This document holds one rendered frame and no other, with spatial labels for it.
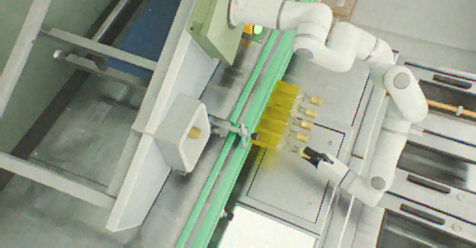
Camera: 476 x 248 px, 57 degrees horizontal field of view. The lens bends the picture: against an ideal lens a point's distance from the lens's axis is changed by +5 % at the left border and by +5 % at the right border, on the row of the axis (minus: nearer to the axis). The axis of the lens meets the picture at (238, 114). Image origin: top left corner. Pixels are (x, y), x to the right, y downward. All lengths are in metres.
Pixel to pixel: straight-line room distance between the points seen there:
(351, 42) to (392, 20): 5.06
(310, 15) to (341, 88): 0.70
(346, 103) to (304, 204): 0.52
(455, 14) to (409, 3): 0.58
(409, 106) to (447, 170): 0.56
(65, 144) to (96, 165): 0.18
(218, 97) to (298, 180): 0.47
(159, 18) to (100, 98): 0.47
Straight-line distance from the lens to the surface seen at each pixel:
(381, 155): 1.47
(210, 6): 1.28
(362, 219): 1.73
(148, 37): 1.79
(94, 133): 1.94
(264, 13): 1.36
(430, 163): 1.90
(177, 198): 1.50
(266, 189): 1.68
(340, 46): 1.33
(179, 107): 1.33
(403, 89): 1.39
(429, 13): 6.63
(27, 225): 1.88
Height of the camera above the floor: 1.25
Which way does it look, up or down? 13 degrees down
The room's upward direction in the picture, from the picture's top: 109 degrees clockwise
